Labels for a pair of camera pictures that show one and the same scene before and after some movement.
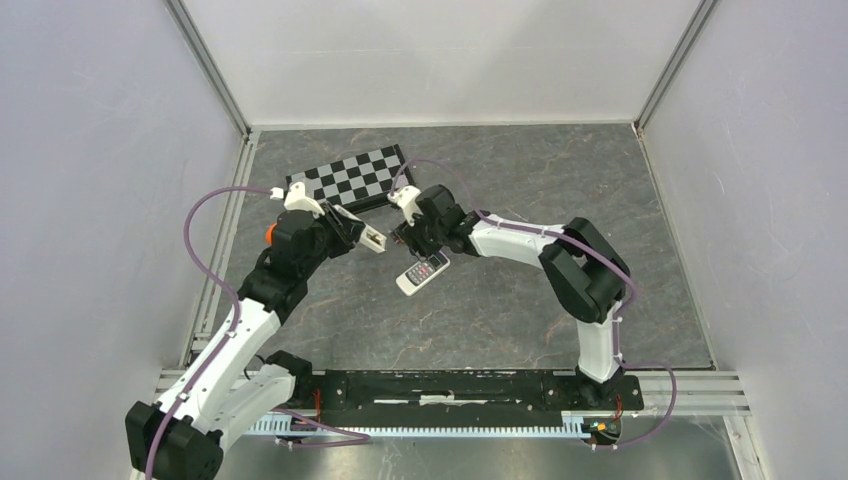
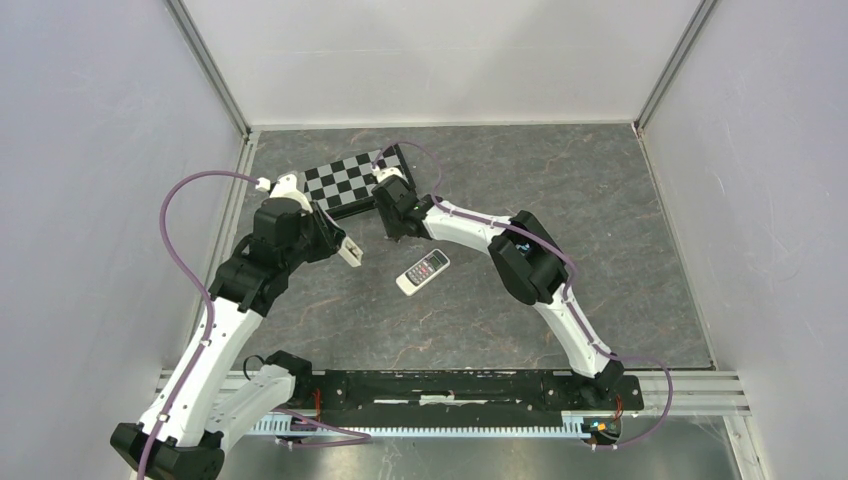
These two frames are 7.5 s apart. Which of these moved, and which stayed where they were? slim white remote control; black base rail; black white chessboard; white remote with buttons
Moved: slim white remote control
Stayed: black base rail; black white chessboard; white remote with buttons
